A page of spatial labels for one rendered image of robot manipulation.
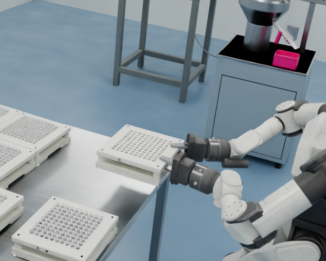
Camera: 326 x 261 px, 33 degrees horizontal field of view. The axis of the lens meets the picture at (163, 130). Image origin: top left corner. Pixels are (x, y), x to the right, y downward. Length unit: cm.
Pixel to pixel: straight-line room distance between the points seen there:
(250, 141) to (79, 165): 68
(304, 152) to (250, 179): 223
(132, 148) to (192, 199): 165
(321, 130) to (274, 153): 229
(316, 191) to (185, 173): 50
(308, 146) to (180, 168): 45
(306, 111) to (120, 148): 70
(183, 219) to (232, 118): 94
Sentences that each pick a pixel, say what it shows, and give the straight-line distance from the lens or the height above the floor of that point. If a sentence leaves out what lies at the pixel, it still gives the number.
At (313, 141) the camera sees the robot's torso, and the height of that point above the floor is 128.
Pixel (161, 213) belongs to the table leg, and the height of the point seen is 58.
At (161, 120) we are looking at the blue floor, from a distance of 452.
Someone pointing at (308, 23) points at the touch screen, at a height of 98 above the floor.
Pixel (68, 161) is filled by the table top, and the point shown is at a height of 85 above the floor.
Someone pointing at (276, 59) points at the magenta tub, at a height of 81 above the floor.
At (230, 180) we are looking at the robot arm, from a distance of 178.
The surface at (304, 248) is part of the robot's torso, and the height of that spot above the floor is 88.
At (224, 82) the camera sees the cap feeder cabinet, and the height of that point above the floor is 58.
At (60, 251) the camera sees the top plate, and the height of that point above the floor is 92.
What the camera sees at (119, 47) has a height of 37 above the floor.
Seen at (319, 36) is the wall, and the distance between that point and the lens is 653.
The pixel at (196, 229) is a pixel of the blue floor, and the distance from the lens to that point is 334.
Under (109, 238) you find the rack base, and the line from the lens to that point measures 181.
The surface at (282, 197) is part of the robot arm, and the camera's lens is 156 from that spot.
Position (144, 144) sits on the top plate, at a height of 103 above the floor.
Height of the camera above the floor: 200
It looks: 27 degrees down
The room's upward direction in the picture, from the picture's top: 7 degrees clockwise
